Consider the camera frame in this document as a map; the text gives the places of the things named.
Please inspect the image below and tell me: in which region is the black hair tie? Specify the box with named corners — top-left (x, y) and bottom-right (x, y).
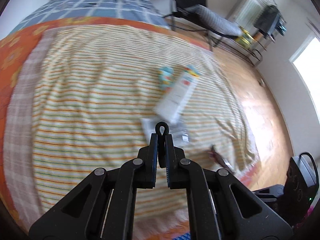
top-left (154, 121), bottom-right (170, 169)

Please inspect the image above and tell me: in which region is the silver printed sachet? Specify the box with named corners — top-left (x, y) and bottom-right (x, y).
top-left (140, 116), bottom-right (189, 147)

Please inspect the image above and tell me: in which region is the white tube package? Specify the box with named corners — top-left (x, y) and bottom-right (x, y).
top-left (153, 65), bottom-right (200, 124)

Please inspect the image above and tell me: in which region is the teal patterned wrapper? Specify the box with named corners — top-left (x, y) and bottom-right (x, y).
top-left (159, 66), bottom-right (174, 90)

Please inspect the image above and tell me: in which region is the blue plastic mesh basket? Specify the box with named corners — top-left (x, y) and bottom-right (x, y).
top-left (173, 232), bottom-right (191, 240)

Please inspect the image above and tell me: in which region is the yellow striped towel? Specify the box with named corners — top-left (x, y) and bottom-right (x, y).
top-left (31, 24), bottom-right (258, 215)

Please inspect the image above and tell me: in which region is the window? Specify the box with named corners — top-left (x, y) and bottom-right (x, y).
top-left (289, 34), bottom-right (319, 121)

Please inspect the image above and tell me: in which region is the pink plaid fringed blanket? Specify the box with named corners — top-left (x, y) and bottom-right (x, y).
top-left (2, 29), bottom-right (190, 235)

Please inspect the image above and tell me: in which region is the yellow crate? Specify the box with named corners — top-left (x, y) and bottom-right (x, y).
top-left (235, 27), bottom-right (254, 49)

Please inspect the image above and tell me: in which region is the striped chair cushion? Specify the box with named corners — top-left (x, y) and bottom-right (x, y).
top-left (186, 4), bottom-right (242, 37)

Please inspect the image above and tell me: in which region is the dark hanging jacket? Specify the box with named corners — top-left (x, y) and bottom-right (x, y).
top-left (253, 5), bottom-right (280, 39)

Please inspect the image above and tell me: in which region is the blue checkered bedsheet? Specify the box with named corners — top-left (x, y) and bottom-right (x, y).
top-left (11, 0), bottom-right (169, 34)

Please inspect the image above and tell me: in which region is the black clothes rack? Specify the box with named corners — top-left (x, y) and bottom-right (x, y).
top-left (217, 0), bottom-right (286, 67)

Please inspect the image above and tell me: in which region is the black folding chair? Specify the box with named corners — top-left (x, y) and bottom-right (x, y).
top-left (163, 0), bottom-right (243, 49)

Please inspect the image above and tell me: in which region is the orange floral bedspread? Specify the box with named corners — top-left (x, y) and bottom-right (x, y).
top-left (0, 16), bottom-right (261, 240)

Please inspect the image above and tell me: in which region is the green striped hanging towel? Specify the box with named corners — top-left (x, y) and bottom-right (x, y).
top-left (233, 0), bottom-right (276, 34)

